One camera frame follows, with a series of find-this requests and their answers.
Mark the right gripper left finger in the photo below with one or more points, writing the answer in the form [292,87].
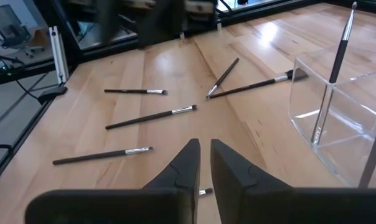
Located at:
[175,202]

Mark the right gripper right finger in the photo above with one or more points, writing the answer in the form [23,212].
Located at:
[253,202]

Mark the thin black makeup brush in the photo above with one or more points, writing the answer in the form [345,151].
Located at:
[129,91]
[373,155]
[339,56]
[97,155]
[223,76]
[206,191]
[144,117]

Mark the black foundation brush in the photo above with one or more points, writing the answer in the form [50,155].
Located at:
[297,74]

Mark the clear acrylic brush organizer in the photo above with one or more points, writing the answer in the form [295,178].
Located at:
[356,130]

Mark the grey office chair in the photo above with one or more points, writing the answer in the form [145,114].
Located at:
[7,25]

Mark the black bracket foot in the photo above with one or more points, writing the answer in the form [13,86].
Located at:
[52,93]

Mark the silver aluminium bracket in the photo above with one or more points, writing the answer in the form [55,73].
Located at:
[58,53]

